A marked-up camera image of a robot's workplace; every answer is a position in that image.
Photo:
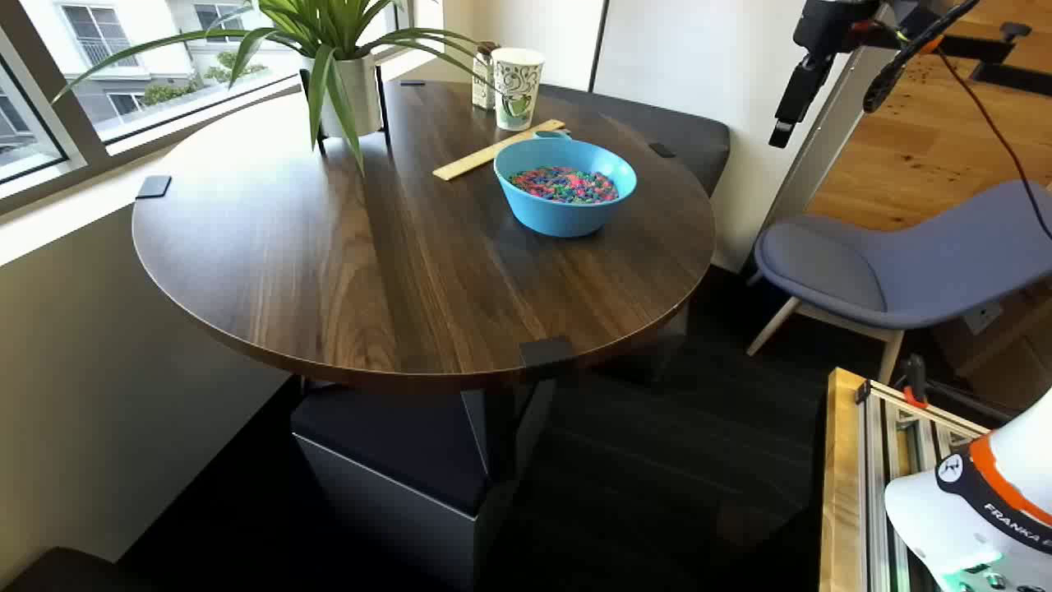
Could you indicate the small bottle with brown cap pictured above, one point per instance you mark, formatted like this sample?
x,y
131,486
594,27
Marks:
x,y
482,84

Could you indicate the patterned paper cup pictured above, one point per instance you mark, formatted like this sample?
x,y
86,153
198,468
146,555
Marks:
x,y
519,92

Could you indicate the grey window frame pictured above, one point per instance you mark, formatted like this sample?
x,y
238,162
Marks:
x,y
53,110

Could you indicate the white plant pot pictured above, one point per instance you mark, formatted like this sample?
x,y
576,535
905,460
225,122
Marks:
x,y
356,96

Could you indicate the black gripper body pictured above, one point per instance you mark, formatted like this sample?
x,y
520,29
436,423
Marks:
x,y
840,20

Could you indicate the grey cube ottoman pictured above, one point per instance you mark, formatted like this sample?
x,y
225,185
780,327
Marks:
x,y
405,482

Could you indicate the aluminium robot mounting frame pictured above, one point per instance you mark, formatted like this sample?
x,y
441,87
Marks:
x,y
866,470

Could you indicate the blue plastic bowl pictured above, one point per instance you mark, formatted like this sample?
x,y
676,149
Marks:
x,y
563,216

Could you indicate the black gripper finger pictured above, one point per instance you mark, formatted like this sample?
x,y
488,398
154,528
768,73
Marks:
x,y
791,104
905,62

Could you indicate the blue chair with wooden legs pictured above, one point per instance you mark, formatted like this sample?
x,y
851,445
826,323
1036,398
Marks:
x,y
899,268

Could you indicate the green leafy plant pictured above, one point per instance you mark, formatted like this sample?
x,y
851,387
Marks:
x,y
330,27

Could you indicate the black floor stand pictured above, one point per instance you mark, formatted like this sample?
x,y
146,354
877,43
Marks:
x,y
1014,61

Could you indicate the dark table pedestal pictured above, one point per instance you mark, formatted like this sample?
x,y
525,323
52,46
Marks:
x,y
496,428

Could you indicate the colourful beads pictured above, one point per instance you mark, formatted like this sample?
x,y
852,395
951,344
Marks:
x,y
563,185

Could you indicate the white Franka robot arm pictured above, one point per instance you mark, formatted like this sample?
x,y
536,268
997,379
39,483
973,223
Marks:
x,y
987,503

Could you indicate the blue scooper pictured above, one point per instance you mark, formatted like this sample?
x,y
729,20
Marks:
x,y
482,154

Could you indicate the black plant stand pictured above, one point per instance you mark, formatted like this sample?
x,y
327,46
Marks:
x,y
383,104

